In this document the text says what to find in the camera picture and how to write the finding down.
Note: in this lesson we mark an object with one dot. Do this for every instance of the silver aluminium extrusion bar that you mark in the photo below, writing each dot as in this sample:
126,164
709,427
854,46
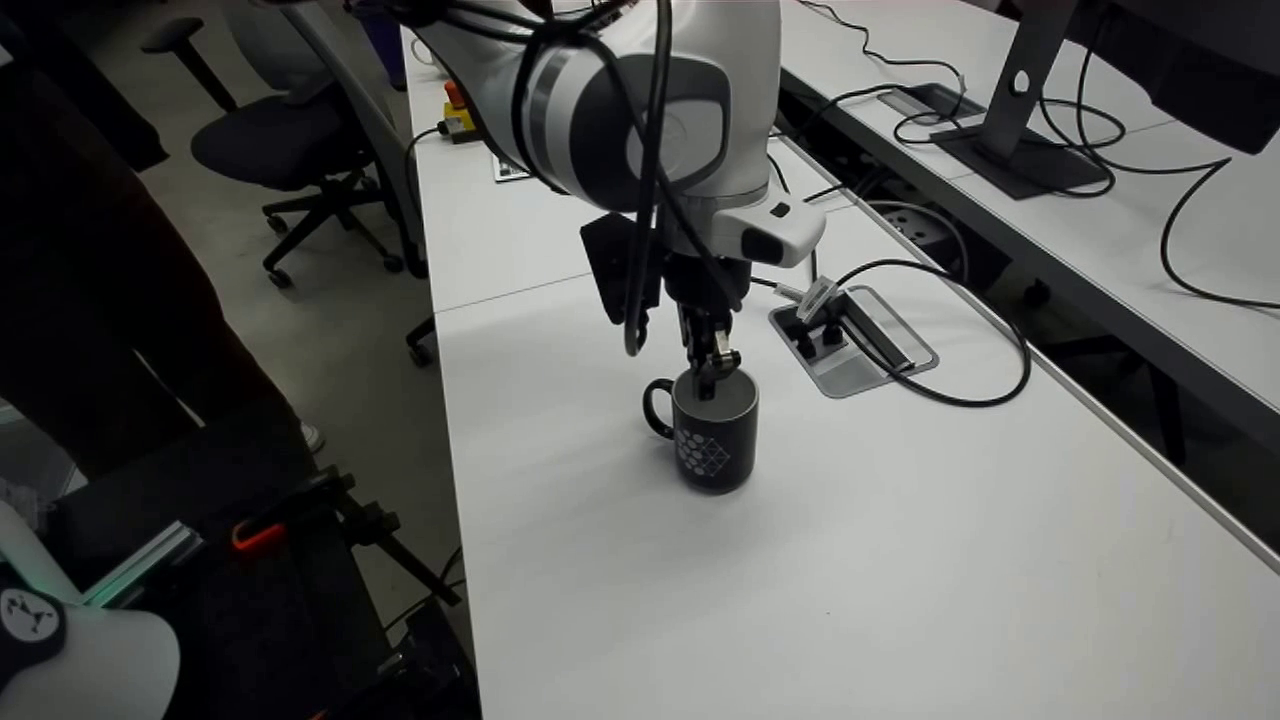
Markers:
113,589

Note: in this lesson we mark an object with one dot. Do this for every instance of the silver table power outlet box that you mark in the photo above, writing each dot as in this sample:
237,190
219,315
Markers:
854,342

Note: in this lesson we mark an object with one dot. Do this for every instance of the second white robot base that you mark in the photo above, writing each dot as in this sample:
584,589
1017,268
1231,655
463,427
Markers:
64,658

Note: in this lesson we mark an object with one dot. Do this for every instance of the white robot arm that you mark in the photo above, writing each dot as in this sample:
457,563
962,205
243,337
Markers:
663,118

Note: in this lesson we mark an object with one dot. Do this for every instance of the yellow emergency stop button box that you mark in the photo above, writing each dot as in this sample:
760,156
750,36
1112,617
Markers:
457,113

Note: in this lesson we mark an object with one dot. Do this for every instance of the black mug white interior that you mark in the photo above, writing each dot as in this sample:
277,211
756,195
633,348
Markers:
714,432

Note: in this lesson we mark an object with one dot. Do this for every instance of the black office chair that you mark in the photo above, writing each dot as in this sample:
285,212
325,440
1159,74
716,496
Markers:
298,138

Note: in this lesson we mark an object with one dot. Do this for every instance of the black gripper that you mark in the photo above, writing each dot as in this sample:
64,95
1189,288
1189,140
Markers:
704,299

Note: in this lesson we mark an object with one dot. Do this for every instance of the black clamp with red handle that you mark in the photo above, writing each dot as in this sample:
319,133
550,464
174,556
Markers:
319,496

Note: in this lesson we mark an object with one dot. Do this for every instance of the grey monitor stand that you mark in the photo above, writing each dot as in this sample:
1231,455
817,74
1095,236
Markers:
1005,149

